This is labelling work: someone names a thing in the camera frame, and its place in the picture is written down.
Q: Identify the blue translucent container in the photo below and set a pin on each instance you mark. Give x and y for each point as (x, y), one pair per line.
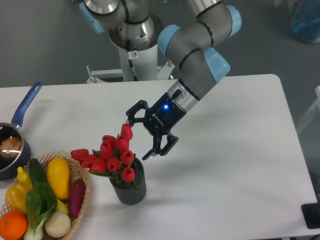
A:
(305, 24)

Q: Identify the yellow bell pepper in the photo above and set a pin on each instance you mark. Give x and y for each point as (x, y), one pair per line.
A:
(16, 198)

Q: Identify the orange fruit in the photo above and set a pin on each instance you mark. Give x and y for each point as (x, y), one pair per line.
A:
(13, 225)

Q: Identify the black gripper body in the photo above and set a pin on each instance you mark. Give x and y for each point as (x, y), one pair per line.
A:
(163, 115)

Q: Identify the white frame at right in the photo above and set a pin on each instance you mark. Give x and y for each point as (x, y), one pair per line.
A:
(309, 114)

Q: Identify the purple eggplant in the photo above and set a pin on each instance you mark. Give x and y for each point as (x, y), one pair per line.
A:
(76, 197)

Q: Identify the dark grey ribbed vase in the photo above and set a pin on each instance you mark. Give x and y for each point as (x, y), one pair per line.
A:
(131, 194)

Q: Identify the yellow squash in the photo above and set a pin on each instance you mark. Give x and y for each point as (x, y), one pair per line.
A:
(58, 177)

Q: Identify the black device at edge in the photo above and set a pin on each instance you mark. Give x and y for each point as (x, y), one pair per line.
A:
(311, 214)

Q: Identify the green bok choy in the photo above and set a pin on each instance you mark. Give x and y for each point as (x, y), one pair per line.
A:
(40, 201)

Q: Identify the small yellow fruit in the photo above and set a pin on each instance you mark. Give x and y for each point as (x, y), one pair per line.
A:
(60, 206)

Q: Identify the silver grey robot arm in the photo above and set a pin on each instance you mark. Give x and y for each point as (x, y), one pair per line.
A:
(191, 49)

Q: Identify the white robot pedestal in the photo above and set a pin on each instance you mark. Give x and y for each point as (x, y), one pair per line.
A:
(137, 46)

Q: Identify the red tulip bouquet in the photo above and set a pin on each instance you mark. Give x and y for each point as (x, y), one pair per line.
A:
(113, 160)

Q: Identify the woven wicker basket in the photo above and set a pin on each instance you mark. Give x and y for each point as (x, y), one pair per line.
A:
(76, 172)

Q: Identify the blue handled saucepan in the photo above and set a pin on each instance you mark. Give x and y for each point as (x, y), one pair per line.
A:
(8, 167)

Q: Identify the beige round mushroom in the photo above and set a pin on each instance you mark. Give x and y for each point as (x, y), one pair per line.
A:
(58, 224)

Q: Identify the brown bread bun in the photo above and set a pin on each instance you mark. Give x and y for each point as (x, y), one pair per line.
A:
(11, 147)

